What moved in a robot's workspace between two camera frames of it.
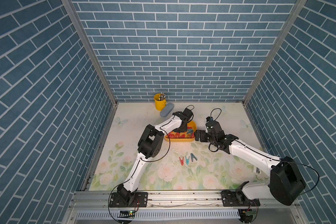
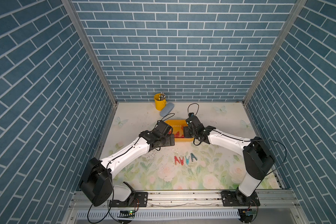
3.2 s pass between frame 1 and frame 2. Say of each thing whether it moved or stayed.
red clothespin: stayed
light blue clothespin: stayed
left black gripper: moved
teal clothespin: stayed
